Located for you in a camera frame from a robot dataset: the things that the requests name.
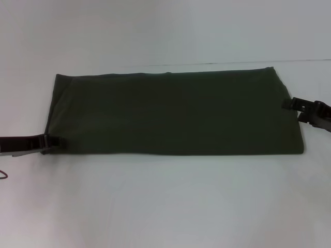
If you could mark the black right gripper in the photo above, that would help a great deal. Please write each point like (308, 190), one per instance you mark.
(319, 108)

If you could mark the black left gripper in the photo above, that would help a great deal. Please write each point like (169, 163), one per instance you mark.
(20, 143)

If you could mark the dark green FREE t-shirt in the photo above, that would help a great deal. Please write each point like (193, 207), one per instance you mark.
(168, 111)

